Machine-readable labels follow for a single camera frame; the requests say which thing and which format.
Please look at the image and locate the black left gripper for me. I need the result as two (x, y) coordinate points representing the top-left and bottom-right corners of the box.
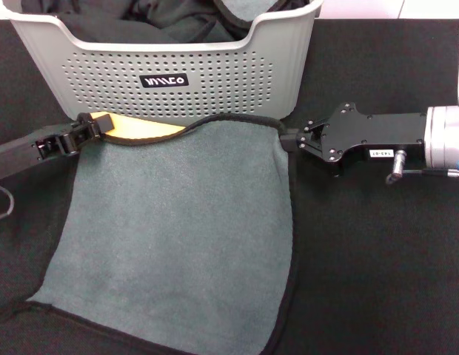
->
(0, 112), (115, 185)

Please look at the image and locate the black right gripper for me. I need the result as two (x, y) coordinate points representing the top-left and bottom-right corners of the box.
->
(279, 102), (429, 178)

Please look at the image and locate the grey towel with black trim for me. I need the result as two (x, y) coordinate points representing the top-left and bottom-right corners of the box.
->
(213, 0), (311, 25)
(24, 109), (303, 355)

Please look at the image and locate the grey perforated plastic storage box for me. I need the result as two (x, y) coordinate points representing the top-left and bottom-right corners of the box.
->
(1, 0), (325, 125)

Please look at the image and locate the black tablecloth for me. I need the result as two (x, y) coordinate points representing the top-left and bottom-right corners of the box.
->
(0, 17), (459, 355)

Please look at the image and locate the grey cable with metal connector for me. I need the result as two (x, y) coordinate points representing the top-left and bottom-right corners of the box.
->
(384, 149), (459, 186)

